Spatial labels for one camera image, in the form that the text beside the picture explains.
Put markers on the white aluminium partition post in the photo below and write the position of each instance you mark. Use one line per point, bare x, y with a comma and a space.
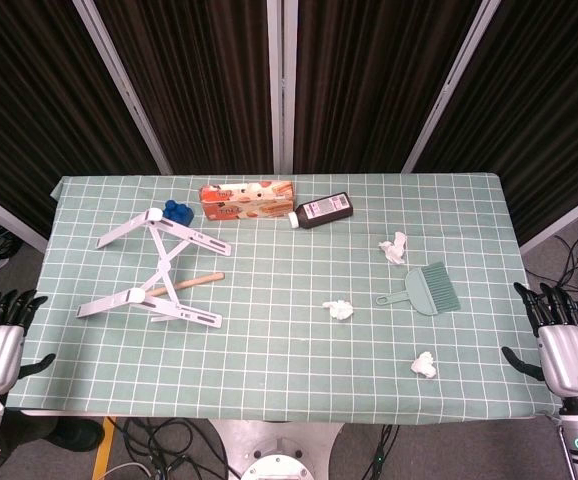
4, 216
290, 125
455, 75
274, 75
118, 75
569, 220

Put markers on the green white checked tablecloth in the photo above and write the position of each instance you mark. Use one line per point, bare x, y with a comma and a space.
289, 350

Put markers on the orange egg roll snack box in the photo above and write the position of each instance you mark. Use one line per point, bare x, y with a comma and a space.
244, 200

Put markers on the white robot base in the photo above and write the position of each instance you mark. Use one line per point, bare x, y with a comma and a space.
274, 450

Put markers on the tissue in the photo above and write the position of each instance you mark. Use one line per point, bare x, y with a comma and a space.
394, 250
424, 366
340, 310

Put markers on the black rounded floor object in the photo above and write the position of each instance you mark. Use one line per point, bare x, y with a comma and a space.
76, 435

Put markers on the brown bottle white cap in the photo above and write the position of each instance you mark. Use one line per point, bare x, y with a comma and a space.
326, 212

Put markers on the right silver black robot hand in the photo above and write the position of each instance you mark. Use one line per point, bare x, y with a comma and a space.
571, 360

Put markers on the blue plastic building block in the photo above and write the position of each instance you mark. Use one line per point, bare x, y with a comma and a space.
181, 215

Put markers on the white folding laptop stand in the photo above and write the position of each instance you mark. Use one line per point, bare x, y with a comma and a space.
138, 295

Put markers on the thin metal rod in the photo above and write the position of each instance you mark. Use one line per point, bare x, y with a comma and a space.
562, 450

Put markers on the wooden round stick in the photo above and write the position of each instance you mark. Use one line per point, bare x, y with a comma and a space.
199, 281

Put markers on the black ribbed partition panel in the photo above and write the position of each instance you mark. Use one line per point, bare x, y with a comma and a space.
194, 75
29, 100
544, 100
369, 75

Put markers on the teal hand brush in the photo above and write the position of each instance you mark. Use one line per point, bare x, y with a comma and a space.
441, 287

